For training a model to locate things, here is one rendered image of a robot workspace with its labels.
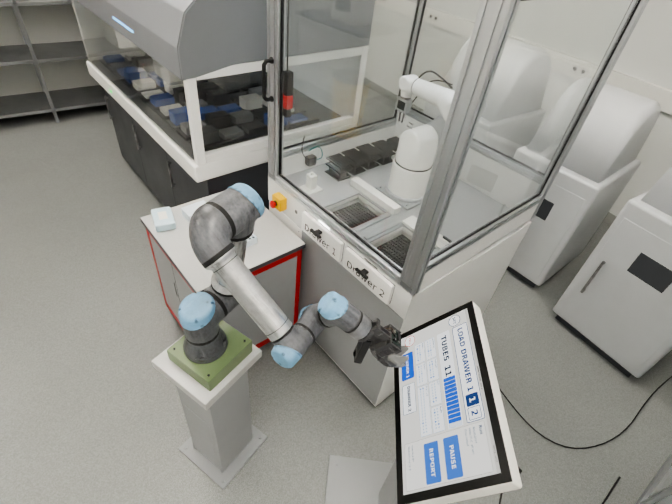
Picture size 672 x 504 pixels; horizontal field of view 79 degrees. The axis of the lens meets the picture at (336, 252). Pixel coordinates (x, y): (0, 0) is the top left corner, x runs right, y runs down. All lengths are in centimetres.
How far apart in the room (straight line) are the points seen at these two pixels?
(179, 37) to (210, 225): 122
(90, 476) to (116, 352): 67
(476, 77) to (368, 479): 177
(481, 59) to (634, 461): 231
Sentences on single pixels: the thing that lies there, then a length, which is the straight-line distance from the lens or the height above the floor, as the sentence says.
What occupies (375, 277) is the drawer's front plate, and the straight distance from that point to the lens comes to 172.
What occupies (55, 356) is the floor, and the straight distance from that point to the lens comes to 282.
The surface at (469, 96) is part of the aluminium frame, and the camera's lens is 123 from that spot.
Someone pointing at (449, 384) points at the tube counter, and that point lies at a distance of 123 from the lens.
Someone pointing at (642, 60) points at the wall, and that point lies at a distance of 436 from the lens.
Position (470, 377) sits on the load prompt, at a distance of 120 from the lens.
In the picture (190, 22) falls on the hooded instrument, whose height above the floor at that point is 160.
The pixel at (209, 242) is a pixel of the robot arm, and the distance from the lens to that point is 106.
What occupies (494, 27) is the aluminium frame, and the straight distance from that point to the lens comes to 119.
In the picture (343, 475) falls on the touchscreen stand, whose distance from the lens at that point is 221.
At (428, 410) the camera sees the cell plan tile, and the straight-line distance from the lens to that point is 124.
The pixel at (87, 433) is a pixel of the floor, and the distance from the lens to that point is 249.
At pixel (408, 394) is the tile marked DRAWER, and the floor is 100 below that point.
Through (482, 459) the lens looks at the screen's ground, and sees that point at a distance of 111.
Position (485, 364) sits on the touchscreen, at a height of 120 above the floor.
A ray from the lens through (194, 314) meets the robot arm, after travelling 139.
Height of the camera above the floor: 210
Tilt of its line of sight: 41 degrees down
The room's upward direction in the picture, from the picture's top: 8 degrees clockwise
